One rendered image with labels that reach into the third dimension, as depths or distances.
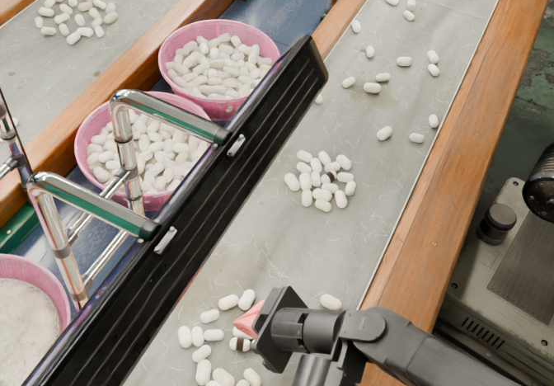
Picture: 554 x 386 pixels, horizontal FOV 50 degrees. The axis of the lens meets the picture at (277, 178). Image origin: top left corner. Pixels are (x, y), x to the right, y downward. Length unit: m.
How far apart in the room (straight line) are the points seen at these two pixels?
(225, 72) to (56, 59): 0.37
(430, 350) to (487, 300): 0.75
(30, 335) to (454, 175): 0.80
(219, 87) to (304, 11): 0.44
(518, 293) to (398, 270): 0.48
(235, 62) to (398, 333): 0.84
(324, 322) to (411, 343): 0.12
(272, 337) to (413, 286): 0.31
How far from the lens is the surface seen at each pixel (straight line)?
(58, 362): 0.58
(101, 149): 1.21
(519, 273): 1.49
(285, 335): 0.80
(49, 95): 1.33
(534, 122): 2.59
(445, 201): 1.16
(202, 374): 0.93
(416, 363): 0.68
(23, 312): 1.05
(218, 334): 0.96
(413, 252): 1.07
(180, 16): 1.45
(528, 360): 1.47
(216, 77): 1.34
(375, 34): 1.51
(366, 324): 0.71
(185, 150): 1.19
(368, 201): 1.14
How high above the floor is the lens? 1.64
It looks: 51 degrees down
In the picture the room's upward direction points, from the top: 7 degrees clockwise
